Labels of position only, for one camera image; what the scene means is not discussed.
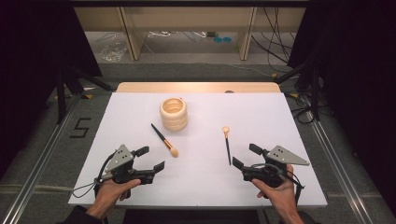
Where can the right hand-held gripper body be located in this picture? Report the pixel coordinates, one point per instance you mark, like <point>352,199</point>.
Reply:
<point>280,157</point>

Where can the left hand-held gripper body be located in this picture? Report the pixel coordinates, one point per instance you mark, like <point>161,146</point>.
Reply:
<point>120,158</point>

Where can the small thin makeup brush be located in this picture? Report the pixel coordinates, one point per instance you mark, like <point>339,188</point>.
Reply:
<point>225,129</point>

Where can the cream ringed brush holder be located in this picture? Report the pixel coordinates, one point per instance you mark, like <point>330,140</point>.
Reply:
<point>174,123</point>

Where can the person's left hand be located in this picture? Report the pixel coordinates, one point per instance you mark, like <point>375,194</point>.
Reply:
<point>107,196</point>

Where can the person's right hand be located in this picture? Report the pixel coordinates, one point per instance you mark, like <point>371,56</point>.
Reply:
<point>281,197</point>

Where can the white board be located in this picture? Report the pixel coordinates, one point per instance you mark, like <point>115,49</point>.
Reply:
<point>202,180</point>

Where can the black tripod stand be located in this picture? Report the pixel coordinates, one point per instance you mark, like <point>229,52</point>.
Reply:
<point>61,99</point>
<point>315,93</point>

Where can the wooden table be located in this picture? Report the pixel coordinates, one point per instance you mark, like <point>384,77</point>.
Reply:
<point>186,87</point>

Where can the clear plastic bag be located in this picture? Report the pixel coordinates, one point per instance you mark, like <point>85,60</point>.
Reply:
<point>113,52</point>

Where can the dark curtain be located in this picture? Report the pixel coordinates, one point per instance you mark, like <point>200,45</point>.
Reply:
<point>31,62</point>
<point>358,77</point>

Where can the blue round disc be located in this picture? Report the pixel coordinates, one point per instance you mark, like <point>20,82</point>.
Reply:
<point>227,39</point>
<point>218,39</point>

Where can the wooden shelf unit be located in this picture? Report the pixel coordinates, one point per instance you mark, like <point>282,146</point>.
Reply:
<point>130,31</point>

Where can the aluminium floor rail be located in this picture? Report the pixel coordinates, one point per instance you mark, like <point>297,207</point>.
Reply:
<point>37,174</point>
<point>339,168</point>

